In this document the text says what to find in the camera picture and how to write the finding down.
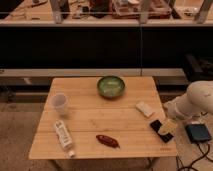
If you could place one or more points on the white tube bottle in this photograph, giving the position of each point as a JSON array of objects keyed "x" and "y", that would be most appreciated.
[{"x": 64, "y": 138}]

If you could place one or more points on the wooden folding table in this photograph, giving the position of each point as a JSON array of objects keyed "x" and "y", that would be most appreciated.
[{"x": 90, "y": 115}]

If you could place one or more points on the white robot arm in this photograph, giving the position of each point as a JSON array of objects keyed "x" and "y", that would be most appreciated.
[{"x": 197, "y": 98}]

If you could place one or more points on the clear plastic cup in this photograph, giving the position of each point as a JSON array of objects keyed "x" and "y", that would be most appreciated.
[{"x": 59, "y": 102}]

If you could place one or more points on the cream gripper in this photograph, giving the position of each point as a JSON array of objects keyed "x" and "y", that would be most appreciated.
[{"x": 167, "y": 127}]

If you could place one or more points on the background shelf rack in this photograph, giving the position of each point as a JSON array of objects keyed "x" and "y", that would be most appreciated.
[{"x": 106, "y": 13}]

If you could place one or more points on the white sponge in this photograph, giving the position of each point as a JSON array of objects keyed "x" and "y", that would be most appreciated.
[{"x": 144, "y": 108}]

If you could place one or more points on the black power box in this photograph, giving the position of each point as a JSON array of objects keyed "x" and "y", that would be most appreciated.
[{"x": 198, "y": 133}]

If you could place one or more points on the green bowl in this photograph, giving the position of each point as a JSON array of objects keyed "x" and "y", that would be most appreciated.
[{"x": 110, "y": 86}]

